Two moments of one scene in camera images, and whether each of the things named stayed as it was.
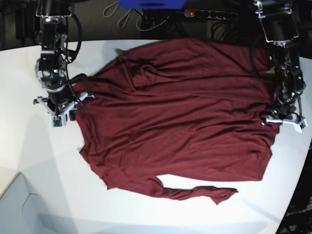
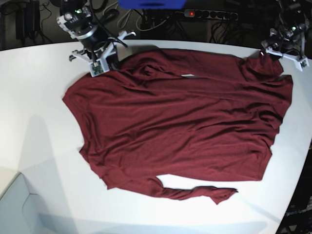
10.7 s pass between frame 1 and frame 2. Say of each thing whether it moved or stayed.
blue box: stayed
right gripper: moved
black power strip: stayed
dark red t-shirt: moved
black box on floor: stayed
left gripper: moved
